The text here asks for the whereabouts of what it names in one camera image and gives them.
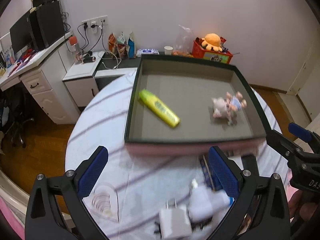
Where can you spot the white low cabinet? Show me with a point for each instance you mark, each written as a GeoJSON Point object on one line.
{"type": "Point", "coordinates": [80, 90]}

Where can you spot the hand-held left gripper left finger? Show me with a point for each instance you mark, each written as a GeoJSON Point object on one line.
{"type": "Point", "coordinates": [93, 172]}

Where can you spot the white paper cup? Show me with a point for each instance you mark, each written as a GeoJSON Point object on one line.
{"type": "Point", "coordinates": [168, 50]}

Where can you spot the pink pig figurine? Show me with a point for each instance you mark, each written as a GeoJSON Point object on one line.
{"type": "Point", "coordinates": [221, 107]}

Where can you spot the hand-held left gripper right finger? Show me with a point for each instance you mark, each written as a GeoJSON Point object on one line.
{"type": "Point", "coordinates": [223, 172]}

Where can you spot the orange snack bag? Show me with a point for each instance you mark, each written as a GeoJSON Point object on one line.
{"type": "Point", "coordinates": [113, 45]}

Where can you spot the wet wipes pack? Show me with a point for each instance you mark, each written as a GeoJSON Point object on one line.
{"type": "Point", "coordinates": [147, 52]}

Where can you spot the white charger plug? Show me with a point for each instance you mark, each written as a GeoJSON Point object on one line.
{"type": "Point", "coordinates": [175, 222]}

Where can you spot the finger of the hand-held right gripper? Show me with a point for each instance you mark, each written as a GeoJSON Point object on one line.
{"type": "Point", "coordinates": [300, 131]}
{"type": "Point", "coordinates": [280, 140]}

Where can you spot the white striped tablecloth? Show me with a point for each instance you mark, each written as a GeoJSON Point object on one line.
{"type": "Point", "coordinates": [105, 120]}

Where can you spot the orange plush octopus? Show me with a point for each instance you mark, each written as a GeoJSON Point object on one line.
{"type": "Point", "coordinates": [212, 41]}

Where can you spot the black office chair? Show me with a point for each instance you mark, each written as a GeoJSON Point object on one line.
{"type": "Point", "coordinates": [12, 120]}

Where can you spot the black side table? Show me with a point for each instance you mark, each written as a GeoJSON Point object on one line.
{"type": "Point", "coordinates": [127, 63]}

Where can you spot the small black device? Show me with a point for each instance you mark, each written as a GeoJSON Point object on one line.
{"type": "Point", "coordinates": [89, 59]}

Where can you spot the clear plastic bag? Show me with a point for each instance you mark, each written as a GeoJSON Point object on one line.
{"type": "Point", "coordinates": [183, 41]}

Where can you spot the pink cloth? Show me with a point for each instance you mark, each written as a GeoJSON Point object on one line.
{"type": "Point", "coordinates": [10, 220]}

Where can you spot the tall black box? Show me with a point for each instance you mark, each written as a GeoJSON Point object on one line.
{"type": "Point", "coordinates": [47, 25]}

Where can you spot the dark green cardboard box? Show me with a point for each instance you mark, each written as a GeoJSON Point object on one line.
{"type": "Point", "coordinates": [190, 92]}

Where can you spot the blue snack bag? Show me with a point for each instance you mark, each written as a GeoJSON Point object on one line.
{"type": "Point", "coordinates": [131, 46]}

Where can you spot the black computer monitor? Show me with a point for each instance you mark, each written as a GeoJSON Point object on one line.
{"type": "Point", "coordinates": [20, 33]}

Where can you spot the pink floral bedding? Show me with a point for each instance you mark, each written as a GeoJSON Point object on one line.
{"type": "Point", "coordinates": [292, 182]}

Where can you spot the blue patterned small box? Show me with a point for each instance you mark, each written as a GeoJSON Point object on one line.
{"type": "Point", "coordinates": [206, 172]}

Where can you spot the white desk with drawers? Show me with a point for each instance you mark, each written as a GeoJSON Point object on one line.
{"type": "Point", "coordinates": [50, 97]}

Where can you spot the person's right hand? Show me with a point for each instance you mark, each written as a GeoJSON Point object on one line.
{"type": "Point", "coordinates": [295, 202]}

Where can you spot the white wall outlet strip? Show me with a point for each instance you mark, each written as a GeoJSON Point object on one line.
{"type": "Point", "coordinates": [100, 20]}

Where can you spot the yellow highlighter pen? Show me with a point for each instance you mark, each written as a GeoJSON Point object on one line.
{"type": "Point", "coordinates": [160, 108]}

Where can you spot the clear bottle orange cap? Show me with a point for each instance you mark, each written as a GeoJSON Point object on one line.
{"type": "Point", "coordinates": [75, 51]}

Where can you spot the red plastic basket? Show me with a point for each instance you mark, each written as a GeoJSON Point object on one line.
{"type": "Point", "coordinates": [200, 52]}

